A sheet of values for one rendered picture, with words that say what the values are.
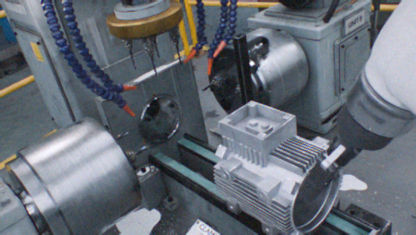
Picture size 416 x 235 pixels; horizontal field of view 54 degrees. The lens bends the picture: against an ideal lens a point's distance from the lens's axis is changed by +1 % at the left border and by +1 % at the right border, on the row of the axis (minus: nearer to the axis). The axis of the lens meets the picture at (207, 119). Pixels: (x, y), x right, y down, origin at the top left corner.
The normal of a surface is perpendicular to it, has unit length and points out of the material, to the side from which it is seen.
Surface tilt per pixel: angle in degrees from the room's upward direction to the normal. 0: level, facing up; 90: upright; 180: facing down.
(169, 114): 90
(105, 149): 43
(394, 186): 0
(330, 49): 90
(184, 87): 90
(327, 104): 90
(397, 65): 80
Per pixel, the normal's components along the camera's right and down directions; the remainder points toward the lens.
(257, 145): -0.73, 0.45
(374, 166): -0.18, -0.84
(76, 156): 0.24, -0.52
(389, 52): -0.95, 0.13
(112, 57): 0.66, 0.29
